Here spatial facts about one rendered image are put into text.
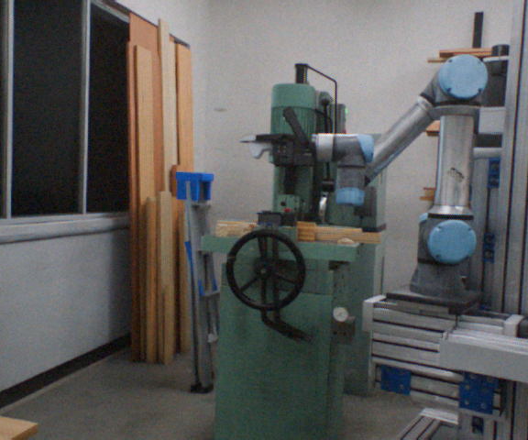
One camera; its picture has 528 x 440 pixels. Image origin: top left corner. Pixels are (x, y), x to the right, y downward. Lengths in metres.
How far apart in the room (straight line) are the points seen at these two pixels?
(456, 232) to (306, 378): 0.97
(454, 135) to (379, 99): 3.08
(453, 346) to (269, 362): 0.90
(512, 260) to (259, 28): 3.52
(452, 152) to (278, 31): 3.46
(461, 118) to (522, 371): 0.64
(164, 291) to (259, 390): 1.48
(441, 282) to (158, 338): 2.34
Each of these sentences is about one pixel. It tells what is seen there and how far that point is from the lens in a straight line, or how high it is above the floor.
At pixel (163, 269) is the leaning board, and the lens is 3.67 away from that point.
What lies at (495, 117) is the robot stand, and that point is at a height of 1.35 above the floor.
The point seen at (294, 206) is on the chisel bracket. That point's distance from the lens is 2.35.
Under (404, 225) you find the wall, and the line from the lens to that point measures 4.62.
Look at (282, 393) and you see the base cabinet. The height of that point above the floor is 0.32.
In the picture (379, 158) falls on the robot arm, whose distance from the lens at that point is 1.73.
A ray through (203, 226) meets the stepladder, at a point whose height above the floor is 0.86.
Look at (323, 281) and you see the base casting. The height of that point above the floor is 0.76.
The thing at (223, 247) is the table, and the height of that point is 0.86.
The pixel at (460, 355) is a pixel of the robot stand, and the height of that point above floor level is 0.70.
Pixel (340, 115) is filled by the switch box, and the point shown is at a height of 1.43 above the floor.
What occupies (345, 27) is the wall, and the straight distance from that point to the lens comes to 4.84.
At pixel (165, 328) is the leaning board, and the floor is 0.22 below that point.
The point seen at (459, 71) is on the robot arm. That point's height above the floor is 1.41.
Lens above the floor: 1.11
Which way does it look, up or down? 3 degrees down
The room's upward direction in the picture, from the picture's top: 3 degrees clockwise
